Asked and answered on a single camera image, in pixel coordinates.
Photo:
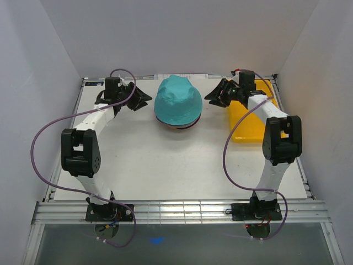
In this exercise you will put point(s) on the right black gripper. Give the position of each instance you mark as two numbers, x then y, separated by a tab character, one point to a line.
217	100

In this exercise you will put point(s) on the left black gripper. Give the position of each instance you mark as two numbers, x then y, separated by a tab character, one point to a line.
138	95

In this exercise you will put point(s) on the teal hat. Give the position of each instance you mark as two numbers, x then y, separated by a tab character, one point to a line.
177	102

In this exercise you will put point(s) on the grey cap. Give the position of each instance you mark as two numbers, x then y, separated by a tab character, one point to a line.
186	126

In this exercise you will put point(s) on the dark red bucket hat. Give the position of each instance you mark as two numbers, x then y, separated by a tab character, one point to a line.
170	124

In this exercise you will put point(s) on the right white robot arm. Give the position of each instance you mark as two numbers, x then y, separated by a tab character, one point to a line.
282	138

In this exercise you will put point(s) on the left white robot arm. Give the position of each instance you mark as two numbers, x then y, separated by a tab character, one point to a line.
80	154

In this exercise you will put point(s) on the yellow plastic tray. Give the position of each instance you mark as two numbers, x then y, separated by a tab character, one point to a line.
251	129

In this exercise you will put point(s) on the blue label sticker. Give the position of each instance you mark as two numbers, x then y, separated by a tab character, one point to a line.
94	83

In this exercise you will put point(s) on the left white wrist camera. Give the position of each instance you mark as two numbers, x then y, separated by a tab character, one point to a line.
122	82

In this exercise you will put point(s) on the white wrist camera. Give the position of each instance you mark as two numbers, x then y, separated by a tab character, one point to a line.
122	82
235	76

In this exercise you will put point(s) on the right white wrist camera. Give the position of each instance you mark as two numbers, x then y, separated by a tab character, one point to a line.
235	76

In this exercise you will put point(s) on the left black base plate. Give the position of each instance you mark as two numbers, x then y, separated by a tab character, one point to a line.
109	213

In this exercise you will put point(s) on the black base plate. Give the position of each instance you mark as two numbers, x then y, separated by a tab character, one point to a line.
109	213
243	212

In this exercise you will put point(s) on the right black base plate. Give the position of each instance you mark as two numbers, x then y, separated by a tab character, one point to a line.
243	212

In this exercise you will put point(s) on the aluminium front rail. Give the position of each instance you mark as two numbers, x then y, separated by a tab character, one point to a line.
175	212

